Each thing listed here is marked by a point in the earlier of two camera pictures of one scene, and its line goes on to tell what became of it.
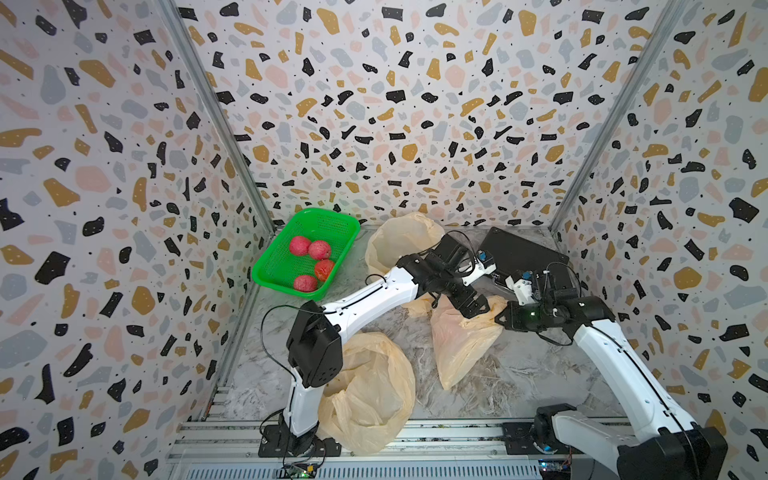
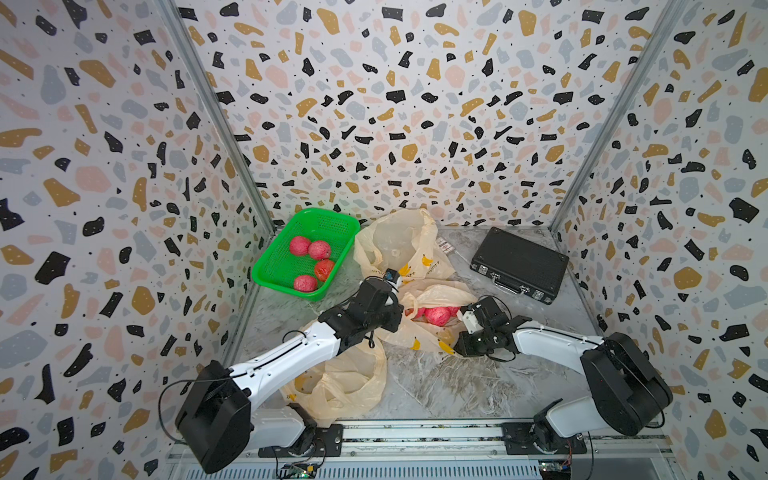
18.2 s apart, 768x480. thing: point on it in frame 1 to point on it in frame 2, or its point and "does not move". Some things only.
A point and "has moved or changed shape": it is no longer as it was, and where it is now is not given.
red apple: (323, 269) does not move
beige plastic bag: (461, 341) has moved or changed shape
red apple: (305, 283) does not move
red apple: (319, 250) does not move
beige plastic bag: (397, 237) has moved or changed shape
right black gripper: (511, 317) to (462, 348)
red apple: (299, 245) does not move
